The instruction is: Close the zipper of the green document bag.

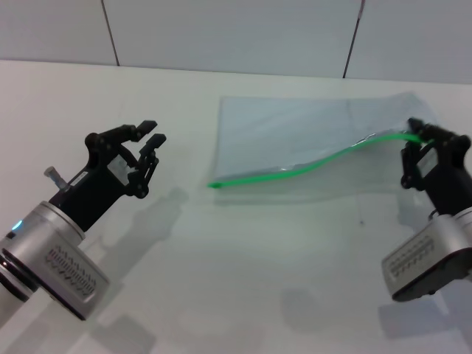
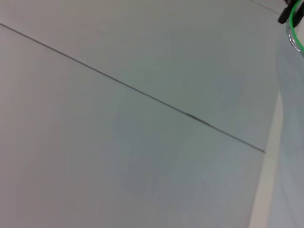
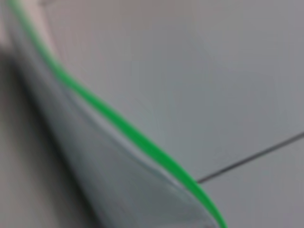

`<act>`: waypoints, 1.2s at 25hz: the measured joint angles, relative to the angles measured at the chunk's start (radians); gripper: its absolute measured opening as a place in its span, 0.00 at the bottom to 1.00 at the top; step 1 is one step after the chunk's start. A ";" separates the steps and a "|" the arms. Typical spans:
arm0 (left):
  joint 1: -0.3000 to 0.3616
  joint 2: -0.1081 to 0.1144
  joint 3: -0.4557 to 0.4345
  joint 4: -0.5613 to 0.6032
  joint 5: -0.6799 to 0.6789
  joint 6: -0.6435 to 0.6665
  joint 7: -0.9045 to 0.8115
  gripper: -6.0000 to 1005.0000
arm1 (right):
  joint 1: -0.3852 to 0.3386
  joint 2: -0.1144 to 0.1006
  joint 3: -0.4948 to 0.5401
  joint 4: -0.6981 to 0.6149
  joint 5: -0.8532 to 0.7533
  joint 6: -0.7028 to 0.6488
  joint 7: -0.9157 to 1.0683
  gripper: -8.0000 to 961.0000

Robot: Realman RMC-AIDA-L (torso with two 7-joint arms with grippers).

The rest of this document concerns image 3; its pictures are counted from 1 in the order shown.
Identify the clear green-zipper document bag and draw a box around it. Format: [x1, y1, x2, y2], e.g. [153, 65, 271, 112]
[4, 0, 229, 228]

